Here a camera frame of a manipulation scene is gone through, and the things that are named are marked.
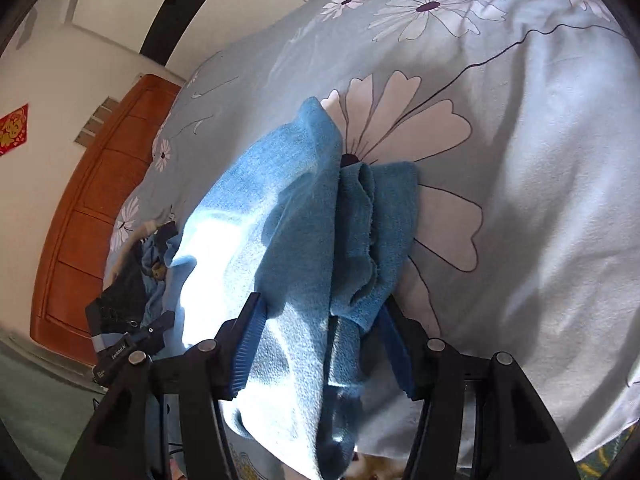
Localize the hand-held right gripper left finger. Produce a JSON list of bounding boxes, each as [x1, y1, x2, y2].
[[61, 292, 265, 480]]

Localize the wooden door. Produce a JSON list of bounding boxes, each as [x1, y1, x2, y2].
[[29, 74, 182, 367]]

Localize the dark clothes pile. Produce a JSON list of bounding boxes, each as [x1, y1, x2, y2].
[[102, 220, 181, 326]]

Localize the blue fleece garment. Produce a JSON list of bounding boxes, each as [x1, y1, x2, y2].
[[170, 96, 421, 480]]

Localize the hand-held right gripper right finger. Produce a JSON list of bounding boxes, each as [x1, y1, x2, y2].
[[376, 294, 576, 480]]

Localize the floral light blue bedsheet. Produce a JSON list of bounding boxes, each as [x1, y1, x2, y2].
[[102, 0, 637, 480]]

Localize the red wall decoration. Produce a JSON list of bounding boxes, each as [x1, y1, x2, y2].
[[0, 103, 30, 158]]

